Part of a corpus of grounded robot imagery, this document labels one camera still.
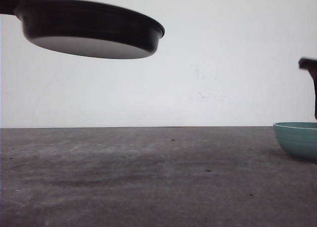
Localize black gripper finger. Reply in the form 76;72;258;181
298;57;317;119

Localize teal ceramic bowl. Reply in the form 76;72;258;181
273;122;317;160

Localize black frying pan green handle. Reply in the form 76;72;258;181
0;0;165;59

